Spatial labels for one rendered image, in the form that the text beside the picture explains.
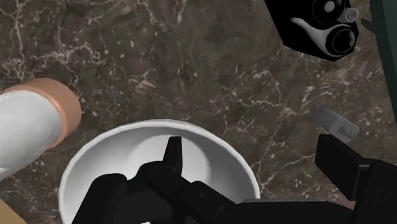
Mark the tan flat board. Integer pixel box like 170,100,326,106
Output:
0,199,29,224

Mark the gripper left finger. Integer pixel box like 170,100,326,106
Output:
71,136,249,224

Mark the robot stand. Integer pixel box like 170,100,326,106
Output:
263,0,361,62

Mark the dark green panel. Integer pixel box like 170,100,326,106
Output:
361,0,397,123

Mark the white bowl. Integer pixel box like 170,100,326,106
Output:
58,118,261,224

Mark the small grey box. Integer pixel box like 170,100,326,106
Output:
312,106,361,143

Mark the white bottle with copper cap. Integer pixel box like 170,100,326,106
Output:
0,77,83,182

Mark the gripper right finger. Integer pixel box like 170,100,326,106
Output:
314,133,397,224

